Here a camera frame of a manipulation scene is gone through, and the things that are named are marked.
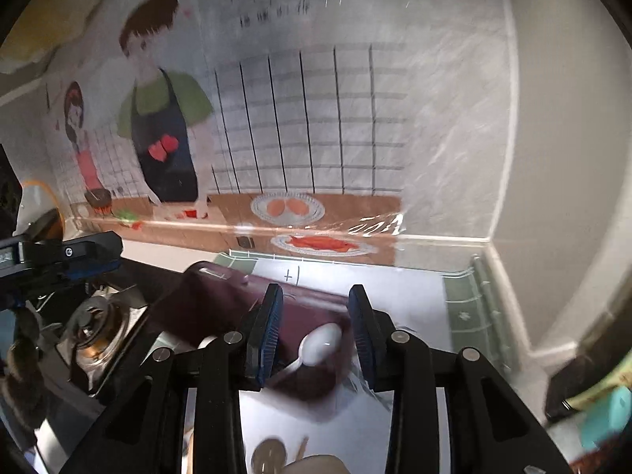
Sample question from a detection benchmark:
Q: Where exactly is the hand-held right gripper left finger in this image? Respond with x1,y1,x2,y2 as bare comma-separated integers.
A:
59,284,284,474

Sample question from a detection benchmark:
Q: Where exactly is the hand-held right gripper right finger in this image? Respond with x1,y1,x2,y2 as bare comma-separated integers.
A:
348,284,574,474

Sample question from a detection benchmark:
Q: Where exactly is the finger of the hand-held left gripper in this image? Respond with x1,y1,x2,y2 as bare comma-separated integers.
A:
30,231,124,288

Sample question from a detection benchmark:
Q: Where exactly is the white spoon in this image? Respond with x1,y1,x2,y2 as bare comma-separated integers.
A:
267,323,342,382

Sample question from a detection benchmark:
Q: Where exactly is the purple plastic container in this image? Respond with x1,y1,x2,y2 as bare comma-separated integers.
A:
148,261,356,406

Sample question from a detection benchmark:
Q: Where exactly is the person's left hand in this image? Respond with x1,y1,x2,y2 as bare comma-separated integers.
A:
0,306,47,430

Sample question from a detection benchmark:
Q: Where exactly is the orange round object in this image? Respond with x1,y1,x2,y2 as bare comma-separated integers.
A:
22,179,66,240

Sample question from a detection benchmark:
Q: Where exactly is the green checked table mat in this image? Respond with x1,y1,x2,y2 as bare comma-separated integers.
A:
212,252,514,474

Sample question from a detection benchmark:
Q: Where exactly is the black gas stove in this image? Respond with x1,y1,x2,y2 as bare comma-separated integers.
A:
0,276,171,460

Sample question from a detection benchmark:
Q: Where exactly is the stove burner with grate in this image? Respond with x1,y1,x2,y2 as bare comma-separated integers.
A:
54,291,149,391

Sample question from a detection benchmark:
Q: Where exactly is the brown round wooden spoon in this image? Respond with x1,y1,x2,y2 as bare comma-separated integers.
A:
252,437,288,474

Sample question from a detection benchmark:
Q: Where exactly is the dark object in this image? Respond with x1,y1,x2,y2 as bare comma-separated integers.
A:
544,355,584,423

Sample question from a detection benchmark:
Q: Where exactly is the pale yellow object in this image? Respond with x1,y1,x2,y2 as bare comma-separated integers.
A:
0,0,120,76

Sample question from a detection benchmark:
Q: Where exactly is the wall poster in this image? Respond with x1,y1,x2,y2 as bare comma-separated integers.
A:
0,0,519,268

